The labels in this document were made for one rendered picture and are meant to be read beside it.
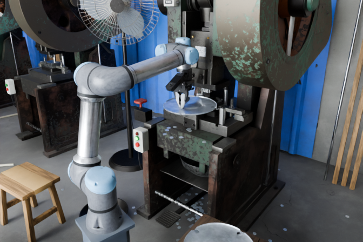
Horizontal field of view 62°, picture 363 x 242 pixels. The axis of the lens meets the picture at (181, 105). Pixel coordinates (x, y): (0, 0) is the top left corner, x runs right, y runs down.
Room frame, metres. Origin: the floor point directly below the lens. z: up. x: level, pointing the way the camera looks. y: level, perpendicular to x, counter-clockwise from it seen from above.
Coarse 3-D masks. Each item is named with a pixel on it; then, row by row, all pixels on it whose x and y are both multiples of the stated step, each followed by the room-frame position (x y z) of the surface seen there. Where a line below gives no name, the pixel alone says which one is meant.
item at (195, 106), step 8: (192, 96) 1.70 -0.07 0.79; (200, 96) 1.68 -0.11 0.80; (168, 104) 1.57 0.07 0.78; (176, 104) 1.57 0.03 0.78; (192, 104) 1.55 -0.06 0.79; (200, 104) 1.55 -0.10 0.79; (208, 104) 1.56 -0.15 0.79; (216, 104) 1.55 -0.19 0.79; (176, 112) 1.45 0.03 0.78; (184, 112) 1.45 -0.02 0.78; (192, 112) 1.44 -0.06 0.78; (200, 112) 1.44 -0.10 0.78; (208, 112) 1.44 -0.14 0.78
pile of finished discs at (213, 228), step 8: (208, 224) 1.08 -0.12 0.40; (216, 224) 1.08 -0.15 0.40; (224, 224) 1.08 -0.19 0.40; (192, 232) 1.03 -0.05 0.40; (200, 232) 1.03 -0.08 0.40; (208, 232) 1.03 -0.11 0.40; (216, 232) 1.03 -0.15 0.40; (224, 232) 1.03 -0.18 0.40; (232, 232) 1.03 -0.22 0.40; (240, 232) 1.04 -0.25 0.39; (184, 240) 0.98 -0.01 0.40; (192, 240) 0.99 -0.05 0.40; (200, 240) 0.99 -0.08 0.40; (208, 240) 0.98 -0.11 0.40; (216, 240) 0.98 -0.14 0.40; (224, 240) 0.98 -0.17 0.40; (232, 240) 0.99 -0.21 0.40; (240, 240) 0.99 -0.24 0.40; (248, 240) 0.99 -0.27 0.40
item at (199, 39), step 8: (192, 32) 1.66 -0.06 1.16; (200, 32) 1.63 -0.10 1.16; (208, 32) 1.60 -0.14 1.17; (192, 40) 1.66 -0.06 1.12; (200, 40) 1.63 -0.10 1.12; (208, 40) 1.60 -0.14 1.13; (200, 48) 1.63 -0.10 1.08; (208, 48) 1.60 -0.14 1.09; (200, 56) 1.63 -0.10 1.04; (208, 56) 1.60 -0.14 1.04; (200, 64) 1.63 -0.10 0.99; (208, 64) 1.60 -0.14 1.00; (192, 72) 1.62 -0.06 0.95; (200, 72) 1.59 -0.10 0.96; (208, 72) 1.60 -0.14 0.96; (216, 72) 1.62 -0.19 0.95; (200, 80) 1.59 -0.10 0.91; (208, 80) 1.60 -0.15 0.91; (216, 80) 1.62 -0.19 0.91
